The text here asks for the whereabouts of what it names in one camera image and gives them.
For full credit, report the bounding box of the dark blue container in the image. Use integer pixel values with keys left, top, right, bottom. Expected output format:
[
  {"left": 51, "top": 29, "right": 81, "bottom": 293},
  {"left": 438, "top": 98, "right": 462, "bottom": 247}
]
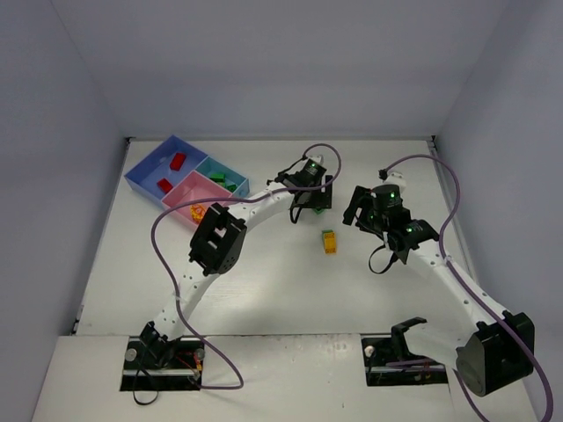
[{"left": 125, "top": 135, "right": 208, "bottom": 207}]

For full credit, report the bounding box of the red bottom lego brick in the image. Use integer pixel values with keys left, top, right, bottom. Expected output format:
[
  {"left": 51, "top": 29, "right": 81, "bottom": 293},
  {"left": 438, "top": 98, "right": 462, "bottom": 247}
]
[{"left": 170, "top": 152, "right": 186, "bottom": 171}]

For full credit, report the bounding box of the green number two lego cube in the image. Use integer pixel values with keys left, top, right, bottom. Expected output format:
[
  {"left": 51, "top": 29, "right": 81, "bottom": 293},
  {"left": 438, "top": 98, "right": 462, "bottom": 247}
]
[{"left": 208, "top": 173, "right": 226, "bottom": 183}]

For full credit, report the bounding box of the pink container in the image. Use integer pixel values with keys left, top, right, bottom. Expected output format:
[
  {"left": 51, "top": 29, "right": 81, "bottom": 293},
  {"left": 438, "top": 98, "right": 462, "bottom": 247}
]
[{"left": 163, "top": 171, "right": 231, "bottom": 231}]

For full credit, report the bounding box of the light blue container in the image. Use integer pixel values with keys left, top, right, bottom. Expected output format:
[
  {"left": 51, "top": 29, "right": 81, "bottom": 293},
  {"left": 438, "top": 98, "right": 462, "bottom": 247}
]
[{"left": 196, "top": 156, "right": 250, "bottom": 198}]

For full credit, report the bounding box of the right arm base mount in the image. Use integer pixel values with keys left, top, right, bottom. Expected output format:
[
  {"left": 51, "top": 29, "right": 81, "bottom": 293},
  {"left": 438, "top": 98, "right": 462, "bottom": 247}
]
[{"left": 361, "top": 336, "right": 448, "bottom": 387}]

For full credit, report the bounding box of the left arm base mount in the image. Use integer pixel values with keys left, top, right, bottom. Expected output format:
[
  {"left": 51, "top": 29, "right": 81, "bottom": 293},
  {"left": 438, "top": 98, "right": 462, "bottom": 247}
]
[{"left": 120, "top": 338, "right": 206, "bottom": 392}]

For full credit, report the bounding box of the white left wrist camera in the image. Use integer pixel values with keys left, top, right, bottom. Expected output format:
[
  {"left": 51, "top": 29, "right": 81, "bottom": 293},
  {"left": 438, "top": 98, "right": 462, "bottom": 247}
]
[{"left": 308, "top": 155, "right": 324, "bottom": 165}]

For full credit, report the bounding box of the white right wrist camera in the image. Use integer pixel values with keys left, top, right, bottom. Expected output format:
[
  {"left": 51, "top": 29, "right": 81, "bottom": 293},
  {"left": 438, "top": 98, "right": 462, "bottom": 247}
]
[{"left": 379, "top": 170, "right": 406, "bottom": 192}]

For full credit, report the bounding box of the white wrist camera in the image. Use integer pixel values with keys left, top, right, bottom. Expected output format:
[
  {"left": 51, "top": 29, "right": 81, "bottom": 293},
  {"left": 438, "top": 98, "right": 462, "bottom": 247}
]
[
  {"left": 308, "top": 155, "right": 324, "bottom": 165},
  {"left": 379, "top": 170, "right": 406, "bottom": 192}
]

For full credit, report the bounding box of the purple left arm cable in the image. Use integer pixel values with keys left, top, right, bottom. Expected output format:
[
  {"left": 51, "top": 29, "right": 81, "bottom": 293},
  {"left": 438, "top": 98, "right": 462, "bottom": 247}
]
[{"left": 150, "top": 142, "right": 344, "bottom": 391}]

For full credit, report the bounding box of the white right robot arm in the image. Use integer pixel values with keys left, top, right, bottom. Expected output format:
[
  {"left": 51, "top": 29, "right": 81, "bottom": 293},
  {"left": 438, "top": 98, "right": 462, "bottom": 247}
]
[{"left": 343, "top": 184, "right": 535, "bottom": 397}]

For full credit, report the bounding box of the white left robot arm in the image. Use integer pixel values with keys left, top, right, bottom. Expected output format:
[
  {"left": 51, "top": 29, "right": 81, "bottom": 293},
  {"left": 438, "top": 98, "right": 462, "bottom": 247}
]
[{"left": 140, "top": 156, "right": 334, "bottom": 354}]

